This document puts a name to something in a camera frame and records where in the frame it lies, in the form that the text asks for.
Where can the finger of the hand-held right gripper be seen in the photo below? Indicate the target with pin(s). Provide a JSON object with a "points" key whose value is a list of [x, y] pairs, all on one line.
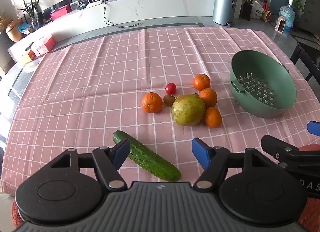
{"points": [[275, 146], [314, 128]]}

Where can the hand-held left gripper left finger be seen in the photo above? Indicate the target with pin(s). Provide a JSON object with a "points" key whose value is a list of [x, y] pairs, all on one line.
{"points": [[122, 150]]}

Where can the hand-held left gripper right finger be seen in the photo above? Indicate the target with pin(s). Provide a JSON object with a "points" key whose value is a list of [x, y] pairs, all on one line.
{"points": [[200, 151]]}

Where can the green cucumber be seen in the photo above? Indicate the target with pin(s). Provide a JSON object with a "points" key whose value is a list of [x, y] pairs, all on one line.
{"points": [[150, 159]]}

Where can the orange mandarin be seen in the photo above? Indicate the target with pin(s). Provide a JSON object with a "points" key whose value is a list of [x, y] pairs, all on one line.
{"points": [[152, 102], [209, 96], [213, 117], [201, 82]]}

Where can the yellow-green pear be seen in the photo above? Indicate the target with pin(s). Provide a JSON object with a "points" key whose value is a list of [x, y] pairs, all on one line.
{"points": [[188, 110]]}

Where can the brown kiwi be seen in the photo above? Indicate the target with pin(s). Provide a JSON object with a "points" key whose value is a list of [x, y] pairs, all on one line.
{"points": [[169, 100]]}

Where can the red tomato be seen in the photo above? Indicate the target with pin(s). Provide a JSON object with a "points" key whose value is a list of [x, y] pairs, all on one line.
{"points": [[171, 88]]}

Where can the green colander bowl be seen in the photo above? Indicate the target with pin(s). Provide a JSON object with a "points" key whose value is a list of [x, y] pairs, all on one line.
{"points": [[252, 66]]}

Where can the black chair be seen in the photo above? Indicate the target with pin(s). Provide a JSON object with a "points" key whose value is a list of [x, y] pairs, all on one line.
{"points": [[308, 59]]}

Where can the pink checked tablecloth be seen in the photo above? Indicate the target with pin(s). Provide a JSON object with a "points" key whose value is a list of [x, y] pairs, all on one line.
{"points": [[100, 71]]}

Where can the pink plastic stool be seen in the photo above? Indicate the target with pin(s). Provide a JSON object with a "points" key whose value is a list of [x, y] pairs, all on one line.
{"points": [[281, 25]]}

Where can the blue water jug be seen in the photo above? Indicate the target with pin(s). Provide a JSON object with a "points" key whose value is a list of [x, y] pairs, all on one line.
{"points": [[287, 15]]}

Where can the grey cabinet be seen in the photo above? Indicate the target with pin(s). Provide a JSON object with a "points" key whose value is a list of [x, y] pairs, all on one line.
{"points": [[310, 9]]}

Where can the white plastic bag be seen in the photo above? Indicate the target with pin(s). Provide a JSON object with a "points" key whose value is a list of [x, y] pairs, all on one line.
{"points": [[257, 10]]}

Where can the pink and red carton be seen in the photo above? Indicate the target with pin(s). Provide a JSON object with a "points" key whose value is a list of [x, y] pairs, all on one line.
{"points": [[44, 44]]}

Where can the silver pedal trash can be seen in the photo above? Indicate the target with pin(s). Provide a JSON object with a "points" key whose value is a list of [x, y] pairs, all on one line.
{"points": [[224, 6]]}

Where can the white marble television cabinet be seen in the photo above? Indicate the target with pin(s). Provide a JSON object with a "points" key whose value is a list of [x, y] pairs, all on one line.
{"points": [[150, 4]]}

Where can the long red box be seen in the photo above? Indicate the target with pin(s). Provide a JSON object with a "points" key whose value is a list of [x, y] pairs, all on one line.
{"points": [[60, 12]]}

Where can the round orange vase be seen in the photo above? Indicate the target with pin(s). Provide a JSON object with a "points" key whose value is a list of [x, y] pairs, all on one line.
{"points": [[13, 31]]}

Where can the green potted orchid plant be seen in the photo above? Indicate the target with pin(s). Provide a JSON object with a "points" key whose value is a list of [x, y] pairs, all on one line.
{"points": [[31, 9]]}

